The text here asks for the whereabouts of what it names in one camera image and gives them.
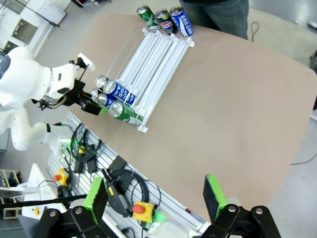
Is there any thin black rod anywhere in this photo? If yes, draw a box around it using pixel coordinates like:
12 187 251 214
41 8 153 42
0 194 87 210

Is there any black enabling pendant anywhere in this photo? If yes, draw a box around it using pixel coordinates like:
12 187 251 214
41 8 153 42
73 130 91 174
100 168 132 218

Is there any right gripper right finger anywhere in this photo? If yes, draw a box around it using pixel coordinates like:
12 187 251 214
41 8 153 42
200 174 283 238

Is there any green soda can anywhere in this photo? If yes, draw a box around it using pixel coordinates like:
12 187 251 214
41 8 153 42
108 101 146 124
137 5 159 30

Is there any white lab cabinet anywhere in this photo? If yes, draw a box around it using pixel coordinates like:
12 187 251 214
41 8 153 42
0 0 67 58

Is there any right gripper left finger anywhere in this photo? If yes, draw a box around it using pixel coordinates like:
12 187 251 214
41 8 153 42
37 177 109 238

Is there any wooden crate rack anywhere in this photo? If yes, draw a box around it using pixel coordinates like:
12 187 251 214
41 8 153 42
0 169 22 220

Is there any flat black box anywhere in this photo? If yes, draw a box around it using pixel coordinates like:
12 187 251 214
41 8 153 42
108 156 128 172

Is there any silver can in rack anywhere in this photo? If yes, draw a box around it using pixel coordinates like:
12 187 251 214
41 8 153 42
96 75 109 89

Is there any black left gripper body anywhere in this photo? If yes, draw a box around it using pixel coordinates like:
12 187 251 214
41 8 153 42
59 79 86 106

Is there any black coiled cable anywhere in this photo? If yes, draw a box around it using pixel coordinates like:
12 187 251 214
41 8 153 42
108 168 161 219

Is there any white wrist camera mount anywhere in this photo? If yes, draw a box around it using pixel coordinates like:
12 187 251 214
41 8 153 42
69 53 97 75

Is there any blue Pocari Sweat can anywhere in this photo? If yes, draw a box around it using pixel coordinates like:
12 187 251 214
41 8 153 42
169 6 194 37
96 93 119 112
103 79 138 105

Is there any white clear can rack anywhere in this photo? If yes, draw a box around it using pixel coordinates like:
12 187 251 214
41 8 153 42
105 26 196 133

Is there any person in dark jacket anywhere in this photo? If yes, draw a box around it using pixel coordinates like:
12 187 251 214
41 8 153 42
178 0 249 40

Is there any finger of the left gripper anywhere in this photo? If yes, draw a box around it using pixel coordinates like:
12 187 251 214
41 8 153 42
79 92 96 102
81 101 108 117

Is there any yellow emergency stop box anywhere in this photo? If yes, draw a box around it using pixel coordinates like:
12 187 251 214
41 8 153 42
53 168 70 185
132 202 156 223

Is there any black round device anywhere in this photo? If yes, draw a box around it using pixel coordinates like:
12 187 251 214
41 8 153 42
57 184 73 198

